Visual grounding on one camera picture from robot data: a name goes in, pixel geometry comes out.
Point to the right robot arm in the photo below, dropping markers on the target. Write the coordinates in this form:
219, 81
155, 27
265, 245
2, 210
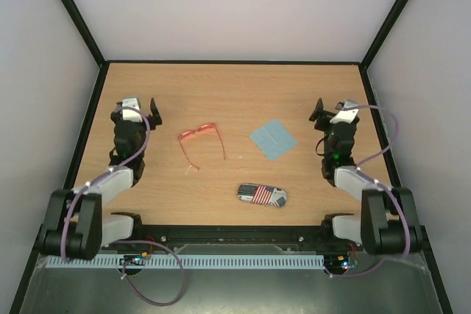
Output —
388, 222

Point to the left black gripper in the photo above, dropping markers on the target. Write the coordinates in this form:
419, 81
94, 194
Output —
157, 116

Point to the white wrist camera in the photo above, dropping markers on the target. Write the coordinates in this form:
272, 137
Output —
131, 108
347, 112

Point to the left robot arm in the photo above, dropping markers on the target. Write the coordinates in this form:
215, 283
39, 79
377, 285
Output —
74, 226

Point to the flag pattern glasses case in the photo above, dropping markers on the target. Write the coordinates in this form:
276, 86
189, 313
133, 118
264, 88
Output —
263, 195

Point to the red sunglasses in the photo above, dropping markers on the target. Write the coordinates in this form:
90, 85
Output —
198, 143

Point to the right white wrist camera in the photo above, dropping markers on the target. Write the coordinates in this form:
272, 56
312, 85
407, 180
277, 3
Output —
347, 112

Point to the light blue cleaning cloth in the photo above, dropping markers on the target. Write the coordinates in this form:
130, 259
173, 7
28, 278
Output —
273, 139

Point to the black aluminium frame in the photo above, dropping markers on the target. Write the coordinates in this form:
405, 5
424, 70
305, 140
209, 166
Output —
383, 32

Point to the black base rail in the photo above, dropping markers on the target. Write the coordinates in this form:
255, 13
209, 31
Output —
297, 238

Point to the light blue slotted cable duct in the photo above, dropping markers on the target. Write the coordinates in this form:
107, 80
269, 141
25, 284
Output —
193, 261

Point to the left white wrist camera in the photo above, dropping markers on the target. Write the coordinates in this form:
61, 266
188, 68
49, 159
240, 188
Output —
131, 108

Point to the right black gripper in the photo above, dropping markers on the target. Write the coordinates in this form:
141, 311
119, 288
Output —
330, 115

